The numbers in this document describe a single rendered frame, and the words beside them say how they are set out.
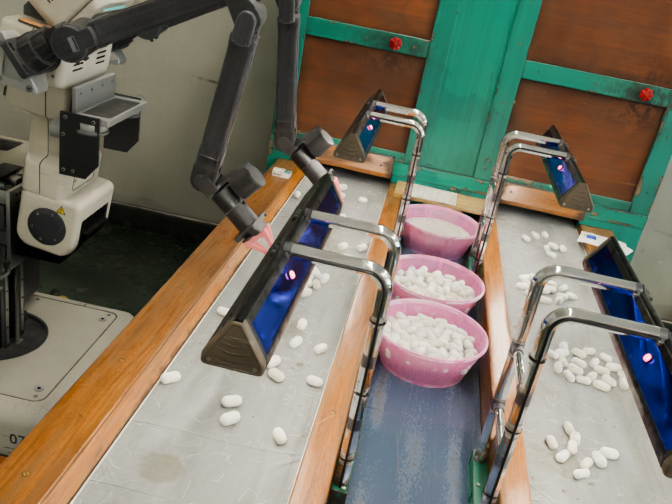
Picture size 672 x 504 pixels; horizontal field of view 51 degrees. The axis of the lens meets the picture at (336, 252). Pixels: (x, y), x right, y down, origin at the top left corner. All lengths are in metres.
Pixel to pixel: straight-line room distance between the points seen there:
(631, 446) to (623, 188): 1.29
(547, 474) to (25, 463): 0.86
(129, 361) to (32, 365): 0.87
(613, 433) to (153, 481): 0.89
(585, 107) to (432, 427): 1.41
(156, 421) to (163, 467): 0.11
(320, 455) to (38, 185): 1.09
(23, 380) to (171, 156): 1.71
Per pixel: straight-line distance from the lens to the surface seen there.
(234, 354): 0.87
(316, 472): 1.18
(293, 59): 1.98
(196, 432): 1.26
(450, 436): 1.48
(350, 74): 2.53
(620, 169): 2.63
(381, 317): 1.05
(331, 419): 1.29
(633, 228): 2.69
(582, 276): 1.20
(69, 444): 1.20
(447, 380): 1.60
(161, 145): 3.58
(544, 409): 1.54
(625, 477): 1.45
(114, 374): 1.34
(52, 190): 1.94
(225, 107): 1.60
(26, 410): 2.07
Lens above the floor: 1.54
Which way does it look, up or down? 24 degrees down
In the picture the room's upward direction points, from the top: 11 degrees clockwise
